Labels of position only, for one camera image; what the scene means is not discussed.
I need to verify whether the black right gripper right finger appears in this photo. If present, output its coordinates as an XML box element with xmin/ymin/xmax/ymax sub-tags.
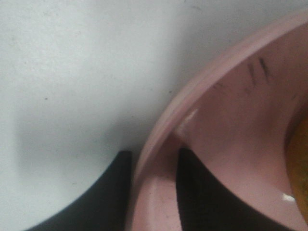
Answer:
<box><xmin>176</xmin><ymin>148</ymin><xmax>308</xmax><ymax>231</ymax></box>

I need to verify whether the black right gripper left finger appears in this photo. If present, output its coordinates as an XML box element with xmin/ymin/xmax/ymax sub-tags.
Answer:
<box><xmin>31</xmin><ymin>151</ymin><xmax>132</xmax><ymax>231</ymax></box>

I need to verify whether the pink plate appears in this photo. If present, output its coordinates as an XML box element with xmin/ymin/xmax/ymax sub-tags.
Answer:
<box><xmin>125</xmin><ymin>9</ymin><xmax>308</xmax><ymax>231</ymax></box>

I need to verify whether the burger with lettuce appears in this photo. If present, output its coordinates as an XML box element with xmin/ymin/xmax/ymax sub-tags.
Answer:
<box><xmin>286</xmin><ymin>118</ymin><xmax>308</xmax><ymax>222</ymax></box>

